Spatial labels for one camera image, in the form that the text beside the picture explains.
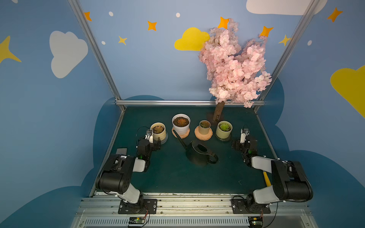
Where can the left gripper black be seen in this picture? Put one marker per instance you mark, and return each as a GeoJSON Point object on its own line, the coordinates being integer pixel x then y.
{"type": "Point", "coordinates": [154, 141]}

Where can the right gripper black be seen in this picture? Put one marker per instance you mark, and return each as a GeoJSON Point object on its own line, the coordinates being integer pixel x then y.
{"type": "Point", "coordinates": [241, 145]}

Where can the dark green watering can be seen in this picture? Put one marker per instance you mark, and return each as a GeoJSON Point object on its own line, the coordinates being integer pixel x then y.
{"type": "Point", "coordinates": [197, 153]}

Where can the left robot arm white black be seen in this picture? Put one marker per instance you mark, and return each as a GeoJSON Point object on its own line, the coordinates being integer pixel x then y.
{"type": "Point", "coordinates": [116, 174]}

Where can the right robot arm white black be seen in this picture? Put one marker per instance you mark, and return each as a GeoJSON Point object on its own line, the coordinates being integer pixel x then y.
{"type": "Point", "coordinates": [289, 181]}

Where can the yellow ribbed succulent pot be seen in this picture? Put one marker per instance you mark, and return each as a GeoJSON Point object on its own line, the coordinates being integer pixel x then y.
{"type": "Point", "coordinates": [159, 131]}

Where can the pale green succulent pot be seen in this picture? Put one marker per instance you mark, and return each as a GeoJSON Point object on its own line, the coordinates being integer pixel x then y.
{"type": "Point", "coordinates": [224, 129]}

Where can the white ribbed succulent pot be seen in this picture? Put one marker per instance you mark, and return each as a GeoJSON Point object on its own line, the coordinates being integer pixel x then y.
{"type": "Point", "coordinates": [181, 123]}

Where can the small beige succulent pot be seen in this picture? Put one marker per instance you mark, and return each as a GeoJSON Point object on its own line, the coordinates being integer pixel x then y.
{"type": "Point", "coordinates": [204, 127]}

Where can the grey saucer under yellow pot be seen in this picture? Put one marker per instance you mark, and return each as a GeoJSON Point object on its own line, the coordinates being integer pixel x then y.
{"type": "Point", "coordinates": [163, 141]}

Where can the black saucer under green pot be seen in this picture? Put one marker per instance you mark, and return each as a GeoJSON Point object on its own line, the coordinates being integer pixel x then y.
{"type": "Point", "coordinates": [224, 139]}

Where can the pink saucer under white pot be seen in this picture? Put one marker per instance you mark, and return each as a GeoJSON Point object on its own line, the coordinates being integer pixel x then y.
{"type": "Point", "coordinates": [182, 136]}

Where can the blue yellow garden fork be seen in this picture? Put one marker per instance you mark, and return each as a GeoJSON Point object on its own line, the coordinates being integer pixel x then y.
{"type": "Point", "coordinates": [266, 178]}

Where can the pink saucer under beige pot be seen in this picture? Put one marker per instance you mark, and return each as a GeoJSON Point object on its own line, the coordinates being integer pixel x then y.
{"type": "Point", "coordinates": [201, 136]}

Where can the left circuit board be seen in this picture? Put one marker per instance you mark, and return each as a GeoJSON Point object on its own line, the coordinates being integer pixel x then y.
{"type": "Point", "coordinates": [136, 221]}

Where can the circuit board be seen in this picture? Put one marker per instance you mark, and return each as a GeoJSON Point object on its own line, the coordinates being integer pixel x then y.
{"type": "Point", "coordinates": [255, 222]}
{"type": "Point", "coordinates": [136, 221]}

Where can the pink cherry blossom tree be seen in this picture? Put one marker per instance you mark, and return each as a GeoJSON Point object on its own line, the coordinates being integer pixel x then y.
{"type": "Point", "coordinates": [237, 73]}

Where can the right circuit board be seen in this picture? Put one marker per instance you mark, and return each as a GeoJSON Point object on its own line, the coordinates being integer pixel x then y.
{"type": "Point", "coordinates": [255, 222]}

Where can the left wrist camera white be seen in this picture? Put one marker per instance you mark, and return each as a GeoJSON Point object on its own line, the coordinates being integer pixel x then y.
{"type": "Point", "coordinates": [149, 136]}

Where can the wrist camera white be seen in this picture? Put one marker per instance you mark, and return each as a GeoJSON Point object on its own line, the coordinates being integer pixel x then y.
{"type": "Point", "coordinates": [149, 136]}
{"type": "Point", "coordinates": [243, 134]}

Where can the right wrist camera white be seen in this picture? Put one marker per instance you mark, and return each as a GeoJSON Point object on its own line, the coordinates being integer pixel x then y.
{"type": "Point", "coordinates": [243, 134]}

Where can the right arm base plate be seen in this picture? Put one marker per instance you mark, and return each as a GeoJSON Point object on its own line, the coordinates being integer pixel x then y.
{"type": "Point", "coordinates": [243, 206]}

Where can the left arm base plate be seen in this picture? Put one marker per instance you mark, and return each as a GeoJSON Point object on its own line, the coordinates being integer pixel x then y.
{"type": "Point", "coordinates": [142, 207]}

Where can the aluminium front rail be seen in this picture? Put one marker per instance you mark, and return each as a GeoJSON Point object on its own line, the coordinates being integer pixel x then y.
{"type": "Point", "coordinates": [189, 210]}

